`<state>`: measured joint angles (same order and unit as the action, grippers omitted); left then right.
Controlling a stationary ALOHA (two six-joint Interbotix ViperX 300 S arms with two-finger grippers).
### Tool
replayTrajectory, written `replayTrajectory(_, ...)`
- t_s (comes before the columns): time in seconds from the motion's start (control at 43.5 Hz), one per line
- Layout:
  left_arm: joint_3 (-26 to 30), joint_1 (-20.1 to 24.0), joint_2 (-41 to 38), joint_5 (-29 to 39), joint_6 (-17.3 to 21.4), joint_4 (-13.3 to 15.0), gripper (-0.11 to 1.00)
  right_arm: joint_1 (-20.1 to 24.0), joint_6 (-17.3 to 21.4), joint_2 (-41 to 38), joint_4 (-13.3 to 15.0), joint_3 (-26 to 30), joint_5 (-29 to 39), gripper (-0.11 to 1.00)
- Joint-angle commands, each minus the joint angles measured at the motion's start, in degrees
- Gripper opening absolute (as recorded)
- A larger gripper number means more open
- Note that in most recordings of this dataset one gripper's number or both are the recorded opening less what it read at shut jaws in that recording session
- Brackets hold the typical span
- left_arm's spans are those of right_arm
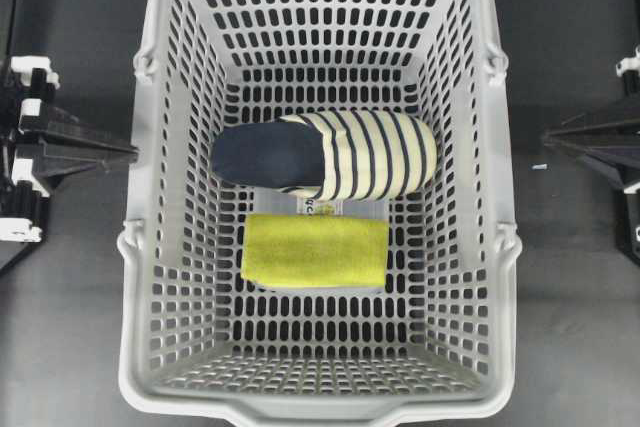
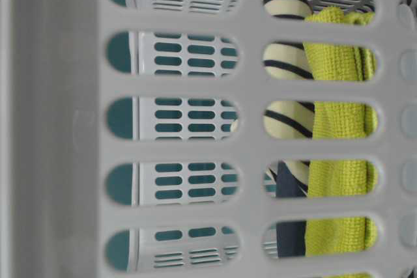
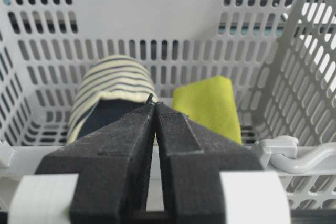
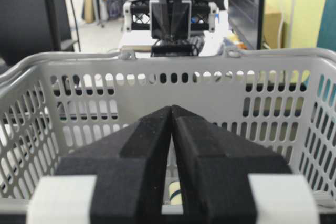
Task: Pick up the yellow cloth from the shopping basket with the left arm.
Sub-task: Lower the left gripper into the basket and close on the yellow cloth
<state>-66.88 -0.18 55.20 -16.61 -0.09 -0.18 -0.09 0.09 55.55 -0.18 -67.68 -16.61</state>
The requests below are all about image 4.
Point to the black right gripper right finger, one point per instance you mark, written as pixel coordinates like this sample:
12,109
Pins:
230,179

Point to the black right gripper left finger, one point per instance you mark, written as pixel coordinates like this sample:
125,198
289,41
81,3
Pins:
117,179

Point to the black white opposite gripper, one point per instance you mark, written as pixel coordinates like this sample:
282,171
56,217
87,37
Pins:
171,23

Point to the cream striped item in basket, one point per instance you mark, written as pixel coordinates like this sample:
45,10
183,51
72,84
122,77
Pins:
175,195

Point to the grey plastic shopping basket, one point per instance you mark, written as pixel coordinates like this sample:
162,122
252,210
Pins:
55,102

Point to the dark monitor screen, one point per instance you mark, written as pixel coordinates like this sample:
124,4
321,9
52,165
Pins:
245,18

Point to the cardboard box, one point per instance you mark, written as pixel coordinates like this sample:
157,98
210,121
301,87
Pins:
272,21

